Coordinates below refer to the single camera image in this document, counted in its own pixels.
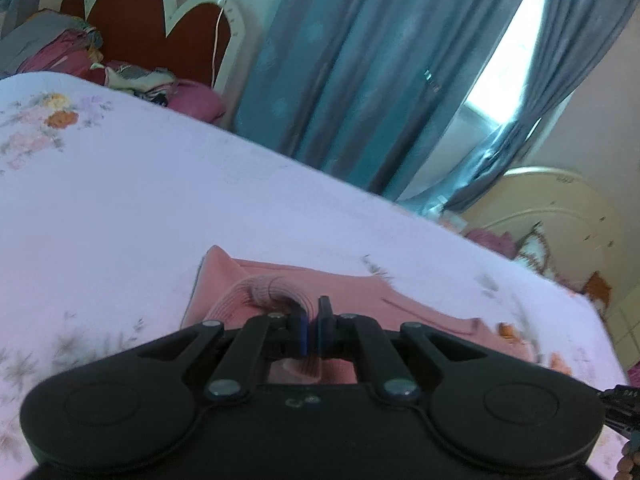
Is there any small patterned pillow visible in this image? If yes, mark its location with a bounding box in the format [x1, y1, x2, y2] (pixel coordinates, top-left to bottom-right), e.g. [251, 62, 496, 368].
[514, 224, 557, 282]

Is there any floral bed sheet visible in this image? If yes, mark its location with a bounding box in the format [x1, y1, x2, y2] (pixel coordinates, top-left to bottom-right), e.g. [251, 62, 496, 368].
[0, 71, 632, 480]

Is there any orange patterned pillow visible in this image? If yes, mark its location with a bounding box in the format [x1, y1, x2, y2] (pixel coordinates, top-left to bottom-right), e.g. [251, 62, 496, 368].
[581, 271, 614, 317]

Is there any tied blue curtain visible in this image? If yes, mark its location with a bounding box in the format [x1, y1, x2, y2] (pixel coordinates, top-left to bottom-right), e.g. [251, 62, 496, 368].
[442, 0, 637, 213]

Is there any wooden bead bracelet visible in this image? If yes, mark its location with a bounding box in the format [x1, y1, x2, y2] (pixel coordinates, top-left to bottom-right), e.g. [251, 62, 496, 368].
[613, 446, 640, 480]

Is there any red heart-shaped headboard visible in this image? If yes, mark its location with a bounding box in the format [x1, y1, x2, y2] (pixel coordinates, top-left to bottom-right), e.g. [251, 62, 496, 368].
[37, 0, 247, 128]

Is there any bright window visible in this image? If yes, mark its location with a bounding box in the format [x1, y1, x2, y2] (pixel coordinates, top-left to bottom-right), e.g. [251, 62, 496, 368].
[464, 0, 547, 128]

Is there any magenta pillow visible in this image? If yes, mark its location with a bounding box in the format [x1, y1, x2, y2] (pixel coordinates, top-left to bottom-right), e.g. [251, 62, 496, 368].
[166, 80, 227, 124]

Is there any pink long-sleeve shirt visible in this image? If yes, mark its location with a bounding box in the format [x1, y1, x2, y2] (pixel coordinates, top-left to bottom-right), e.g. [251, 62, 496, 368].
[179, 244, 540, 387]

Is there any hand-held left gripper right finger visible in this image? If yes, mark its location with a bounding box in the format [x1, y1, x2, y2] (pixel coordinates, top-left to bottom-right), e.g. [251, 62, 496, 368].
[317, 296, 490, 403]

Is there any cream round headboard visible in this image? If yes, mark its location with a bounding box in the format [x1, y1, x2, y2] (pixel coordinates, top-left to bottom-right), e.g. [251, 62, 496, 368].
[459, 166, 627, 313]

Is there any white charging cable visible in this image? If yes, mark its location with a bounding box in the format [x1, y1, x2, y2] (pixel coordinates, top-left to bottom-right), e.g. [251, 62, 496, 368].
[211, 0, 229, 90]

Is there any wide blue curtain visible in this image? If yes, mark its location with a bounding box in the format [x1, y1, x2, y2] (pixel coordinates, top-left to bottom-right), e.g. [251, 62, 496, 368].
[234, 0, 542, 203]

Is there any pile of clothes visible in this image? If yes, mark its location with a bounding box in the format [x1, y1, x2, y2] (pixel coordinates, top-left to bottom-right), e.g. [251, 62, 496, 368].
[0, 9, 180, 107]

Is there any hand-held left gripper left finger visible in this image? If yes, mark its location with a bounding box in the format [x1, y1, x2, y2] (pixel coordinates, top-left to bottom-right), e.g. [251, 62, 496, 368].
[135, 312, 310, 402]

